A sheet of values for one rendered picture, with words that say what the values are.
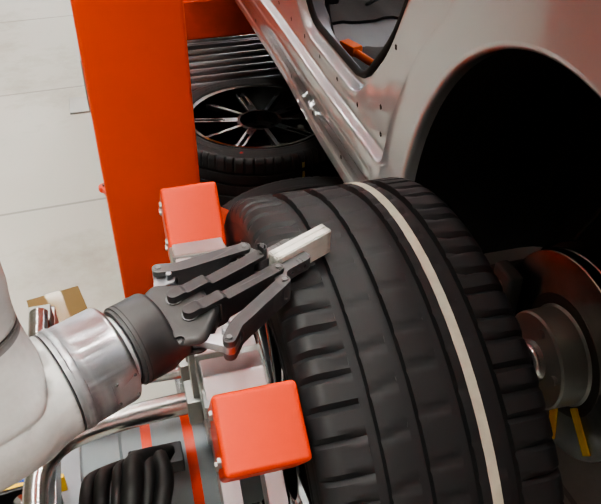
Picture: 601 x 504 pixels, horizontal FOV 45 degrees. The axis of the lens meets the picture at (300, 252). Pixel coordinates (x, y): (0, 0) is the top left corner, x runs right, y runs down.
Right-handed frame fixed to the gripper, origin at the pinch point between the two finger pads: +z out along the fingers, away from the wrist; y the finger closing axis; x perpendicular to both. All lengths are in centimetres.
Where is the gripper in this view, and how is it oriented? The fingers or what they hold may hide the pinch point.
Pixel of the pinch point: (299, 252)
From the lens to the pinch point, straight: 73.4
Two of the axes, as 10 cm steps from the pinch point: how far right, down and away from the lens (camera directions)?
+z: 7.6, -4.2, 5.0
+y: 6.5, 5.1, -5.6
